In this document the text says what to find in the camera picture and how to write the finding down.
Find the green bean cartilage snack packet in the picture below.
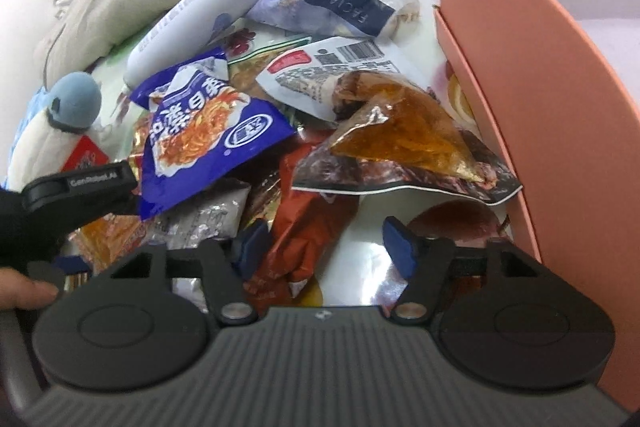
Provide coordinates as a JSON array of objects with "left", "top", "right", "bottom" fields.
[{"left": 229, "top": 37, "right": 311, "bottom": 102}]

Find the dark orange jelly snack bag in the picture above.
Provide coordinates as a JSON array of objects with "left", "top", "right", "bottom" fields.
[{"left": 292, "top": 70, "right": 523, "bottom": 206}]

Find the red orange snack packet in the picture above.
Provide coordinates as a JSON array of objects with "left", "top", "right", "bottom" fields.
[{"left": 244, "top": 142, "right": 359, "bottom": 312}]

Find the blue noodle snack packet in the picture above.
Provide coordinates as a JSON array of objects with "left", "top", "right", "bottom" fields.
[{"left": 131, "top": 46, "right": 295, "bottom": 220}]

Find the silver foil snack packet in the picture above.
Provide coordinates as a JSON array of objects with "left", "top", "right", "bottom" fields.
[{"left": 144, "top": 178, "right": 250, "bottom": 249}]

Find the fruit print table cloth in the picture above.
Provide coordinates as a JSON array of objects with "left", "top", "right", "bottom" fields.
[{"left": 84, "top": 0, "right": 516, "bottom": 313}]

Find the penguin plush toy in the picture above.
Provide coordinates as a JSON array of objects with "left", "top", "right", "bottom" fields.
[{"left": 4, "top": 72, "right": 102, "bottom": 192}]

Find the small red snack packet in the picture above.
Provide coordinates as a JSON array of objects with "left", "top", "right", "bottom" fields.
[{"left": 61, "top": 135, "right": 110, "bottom": 172}]

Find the person's left hand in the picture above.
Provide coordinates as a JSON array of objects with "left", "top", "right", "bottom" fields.
[{"left": 0, "top": 268, "right": 58, "bottom": 311}]

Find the pink cardboard box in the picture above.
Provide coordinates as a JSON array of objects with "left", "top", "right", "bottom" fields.
[{"left": 435, "top": 0, "right": 639, "bottom": 410}]

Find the white cylindrical tube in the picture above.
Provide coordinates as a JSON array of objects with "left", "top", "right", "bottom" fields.
[{"left": 124, "top": 0, "right": 258, "bottom": 90}]

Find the white barcode snack packet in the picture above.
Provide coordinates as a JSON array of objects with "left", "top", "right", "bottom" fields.
[{"left": 256, "top": 37, "right": 428, "bottom": 122}]

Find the orange yellow snack packet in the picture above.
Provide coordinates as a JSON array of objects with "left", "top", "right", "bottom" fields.
[{"left": 70, "top": 213, "right": 149, "bottom": 272}]

